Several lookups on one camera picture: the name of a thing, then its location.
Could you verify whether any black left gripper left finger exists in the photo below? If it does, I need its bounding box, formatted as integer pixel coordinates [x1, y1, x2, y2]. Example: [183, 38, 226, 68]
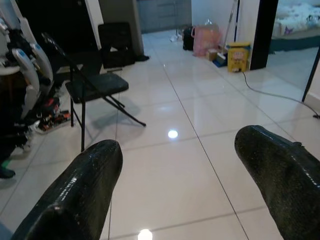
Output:
[11, 139, 124, 240]

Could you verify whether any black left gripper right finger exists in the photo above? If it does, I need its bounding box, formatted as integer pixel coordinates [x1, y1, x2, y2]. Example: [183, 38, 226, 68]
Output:
[234, 125, 320, 240]

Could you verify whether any red black tool pile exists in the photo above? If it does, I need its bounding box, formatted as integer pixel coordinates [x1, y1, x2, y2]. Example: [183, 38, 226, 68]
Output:
[34, 97, 72, 133]

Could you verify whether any dark shoe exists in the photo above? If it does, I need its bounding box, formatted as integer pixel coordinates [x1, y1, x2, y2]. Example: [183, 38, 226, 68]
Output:
[0, 161, 16, 180]

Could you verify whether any black metal pole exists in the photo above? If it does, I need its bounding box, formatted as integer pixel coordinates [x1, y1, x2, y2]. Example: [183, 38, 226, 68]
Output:
[301, 56, 320, 103]

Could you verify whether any black folding chair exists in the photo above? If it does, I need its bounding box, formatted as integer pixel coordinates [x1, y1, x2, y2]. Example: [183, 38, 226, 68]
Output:
[41, 31, 147, 152]

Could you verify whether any white humanoid robot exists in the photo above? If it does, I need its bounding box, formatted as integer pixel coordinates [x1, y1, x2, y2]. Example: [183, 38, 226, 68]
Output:
[0, 0, 53, 121]

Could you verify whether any yellow plastic bin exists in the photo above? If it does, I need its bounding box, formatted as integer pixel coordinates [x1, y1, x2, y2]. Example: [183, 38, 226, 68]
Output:
[226, 41, 251, 73]

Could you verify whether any blue white box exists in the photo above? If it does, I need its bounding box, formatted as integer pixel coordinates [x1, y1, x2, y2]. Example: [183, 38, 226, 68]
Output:
[212, 52, 229, 68]

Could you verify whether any small cardboard box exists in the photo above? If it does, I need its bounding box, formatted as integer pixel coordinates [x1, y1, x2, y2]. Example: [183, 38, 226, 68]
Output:
[206, 48, 220, 61]

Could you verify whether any bed with white bedding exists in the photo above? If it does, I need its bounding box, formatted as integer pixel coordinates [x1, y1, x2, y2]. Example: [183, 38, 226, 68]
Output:
[271, 0, 320, 52]

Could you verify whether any pink plastic bag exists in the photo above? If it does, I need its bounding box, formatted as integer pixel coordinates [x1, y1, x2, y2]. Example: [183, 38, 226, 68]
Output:
[191, 23, 222, 58]

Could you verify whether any black bag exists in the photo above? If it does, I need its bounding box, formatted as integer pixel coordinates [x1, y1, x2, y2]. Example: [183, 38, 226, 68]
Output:
[182, 26, 195, 52]

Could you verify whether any grey cabinet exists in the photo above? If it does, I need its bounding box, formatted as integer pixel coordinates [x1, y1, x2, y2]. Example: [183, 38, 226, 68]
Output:
[138, 0, 192, 33]

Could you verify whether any grey floor cable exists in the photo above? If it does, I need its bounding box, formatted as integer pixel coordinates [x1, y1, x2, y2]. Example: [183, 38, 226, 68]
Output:
[241, 71, 320, 118]

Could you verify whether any black door frame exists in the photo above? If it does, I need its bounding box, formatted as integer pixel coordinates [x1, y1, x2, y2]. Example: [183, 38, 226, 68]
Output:
[249, 0, 280, 71]

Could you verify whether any white mop handle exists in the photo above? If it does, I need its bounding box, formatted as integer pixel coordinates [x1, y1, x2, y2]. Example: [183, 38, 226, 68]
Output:
[222, 0, 239, 47]

